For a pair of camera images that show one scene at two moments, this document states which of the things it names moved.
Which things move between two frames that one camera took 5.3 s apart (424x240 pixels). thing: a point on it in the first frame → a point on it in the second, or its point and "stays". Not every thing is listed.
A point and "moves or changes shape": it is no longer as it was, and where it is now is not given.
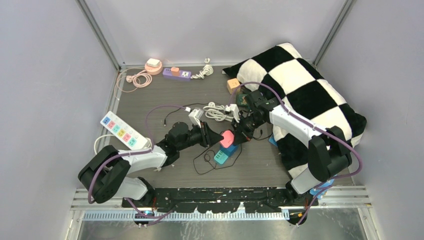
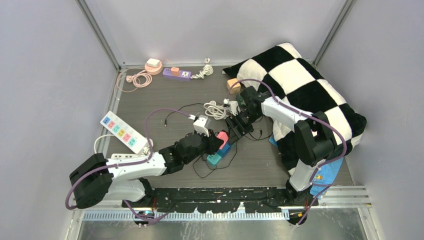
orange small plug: [175, 70] stays
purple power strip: [183, 75] stays
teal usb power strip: [220, 157] → [213, 159]
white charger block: [153, 62] stays
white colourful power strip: [123, 131] stays
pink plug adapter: [228, 138] moves or changes shape
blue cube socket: [230, 151] moves or changes shape
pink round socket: [153, 70] stays
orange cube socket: [232, 84] stays
